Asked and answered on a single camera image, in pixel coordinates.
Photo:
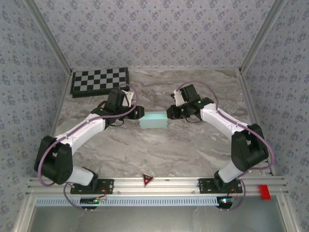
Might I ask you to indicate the light blue paper box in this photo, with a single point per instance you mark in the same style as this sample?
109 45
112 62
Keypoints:
153 120

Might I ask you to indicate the black and grey checkerboard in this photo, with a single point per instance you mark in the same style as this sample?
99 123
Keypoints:
96 81

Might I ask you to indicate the red triangle sign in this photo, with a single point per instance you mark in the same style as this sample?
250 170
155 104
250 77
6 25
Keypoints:
147 179

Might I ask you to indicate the aluminium frame post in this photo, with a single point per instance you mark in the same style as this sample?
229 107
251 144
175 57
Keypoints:
49 36
262 36

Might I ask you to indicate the grey metal panel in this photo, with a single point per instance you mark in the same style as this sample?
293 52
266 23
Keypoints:
154 220

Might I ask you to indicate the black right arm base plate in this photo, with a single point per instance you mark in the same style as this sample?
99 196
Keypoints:
205 186

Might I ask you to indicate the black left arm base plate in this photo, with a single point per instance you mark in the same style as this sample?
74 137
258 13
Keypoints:
107 186

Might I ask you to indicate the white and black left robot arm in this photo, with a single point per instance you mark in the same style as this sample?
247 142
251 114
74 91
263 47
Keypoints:
79 134

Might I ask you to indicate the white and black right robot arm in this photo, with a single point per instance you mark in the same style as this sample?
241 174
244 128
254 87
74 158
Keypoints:
225 172

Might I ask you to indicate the large red block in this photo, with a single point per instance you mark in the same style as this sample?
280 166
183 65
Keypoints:
264 192

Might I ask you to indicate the long aluminium cross rail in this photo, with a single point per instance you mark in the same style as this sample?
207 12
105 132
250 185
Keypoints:
169 186

